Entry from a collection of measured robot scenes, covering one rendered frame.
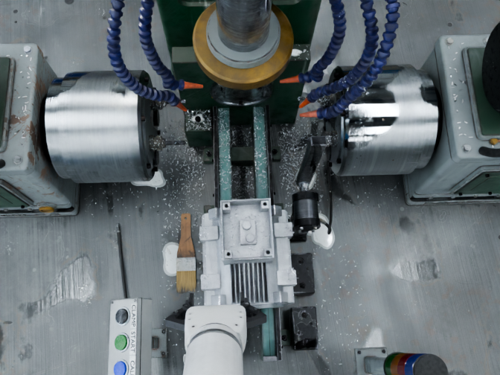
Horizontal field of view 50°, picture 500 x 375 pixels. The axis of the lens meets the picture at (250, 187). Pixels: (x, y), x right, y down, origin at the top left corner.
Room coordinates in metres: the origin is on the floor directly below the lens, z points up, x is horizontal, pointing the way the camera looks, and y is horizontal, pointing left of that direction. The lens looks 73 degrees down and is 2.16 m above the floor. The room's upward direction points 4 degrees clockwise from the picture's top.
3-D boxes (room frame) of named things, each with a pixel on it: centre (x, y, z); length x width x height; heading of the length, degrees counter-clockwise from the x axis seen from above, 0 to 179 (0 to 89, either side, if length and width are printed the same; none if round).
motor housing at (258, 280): (0.18, 0.00, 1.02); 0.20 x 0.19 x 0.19; 7
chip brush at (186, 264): (0.22, 0.15, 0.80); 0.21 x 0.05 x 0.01; 6
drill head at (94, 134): (0.45, 0.38, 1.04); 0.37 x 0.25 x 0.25; 96
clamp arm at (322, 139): (0.37, -0.12, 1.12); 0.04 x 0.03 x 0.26; 6
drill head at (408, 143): (0.52, -0.30, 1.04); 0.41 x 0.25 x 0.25; 96
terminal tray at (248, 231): (0.22, 0.00, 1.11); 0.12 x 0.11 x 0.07; 7
